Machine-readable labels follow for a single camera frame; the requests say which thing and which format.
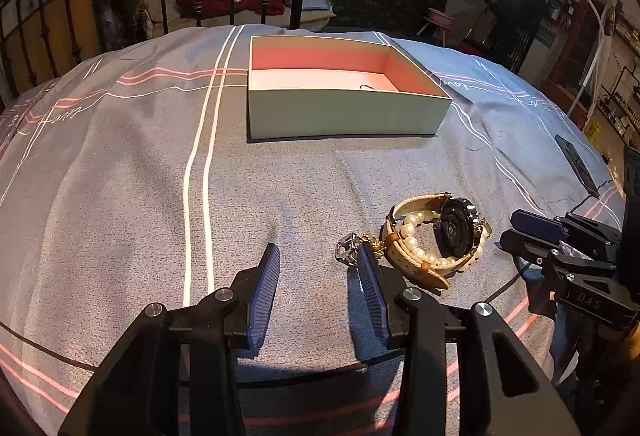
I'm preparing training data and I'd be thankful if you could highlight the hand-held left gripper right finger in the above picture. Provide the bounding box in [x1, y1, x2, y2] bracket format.
[356, 243, 583, 436]

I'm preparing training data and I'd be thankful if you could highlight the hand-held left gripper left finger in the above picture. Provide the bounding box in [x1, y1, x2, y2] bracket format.
[60, 243, 282, 436]

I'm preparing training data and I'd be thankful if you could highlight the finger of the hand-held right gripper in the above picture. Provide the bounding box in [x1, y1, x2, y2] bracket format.
[499, 228, 640, 333]
[510, 210, 623, 264]

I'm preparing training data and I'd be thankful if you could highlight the crystal pendant gold chain necklace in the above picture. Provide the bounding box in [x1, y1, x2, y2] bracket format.
[334, 233, 387, 267]

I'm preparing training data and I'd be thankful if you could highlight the white pearl bracelet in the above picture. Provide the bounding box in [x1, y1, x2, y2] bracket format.
[399, 211, 486, 273]

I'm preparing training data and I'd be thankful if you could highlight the wristwatch with beige strap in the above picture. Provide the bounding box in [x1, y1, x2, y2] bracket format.
[382, 193, 493, 289]

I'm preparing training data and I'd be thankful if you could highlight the teal box with pink inside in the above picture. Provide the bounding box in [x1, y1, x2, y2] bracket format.
[247, 36, 454, 140]

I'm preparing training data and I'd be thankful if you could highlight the black smartphone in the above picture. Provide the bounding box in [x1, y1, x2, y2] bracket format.
[554, 134, 601, 197]

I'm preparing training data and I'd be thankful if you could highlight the red wooden ladder shelf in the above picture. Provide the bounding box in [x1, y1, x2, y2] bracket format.
[544, 0, 607, 92]

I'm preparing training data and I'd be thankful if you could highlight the dark artificial plant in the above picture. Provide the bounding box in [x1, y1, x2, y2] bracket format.
[480, 0, 556, 72]

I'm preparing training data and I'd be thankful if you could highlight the pink stool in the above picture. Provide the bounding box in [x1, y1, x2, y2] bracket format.
[417, 8, 455, 36]

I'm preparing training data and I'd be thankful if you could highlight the red cloth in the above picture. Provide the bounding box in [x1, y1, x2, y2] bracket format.
[175, 0, 287, 17]

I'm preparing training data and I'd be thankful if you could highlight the thin black cable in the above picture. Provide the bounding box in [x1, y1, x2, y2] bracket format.
[0, 261, 523, 389]

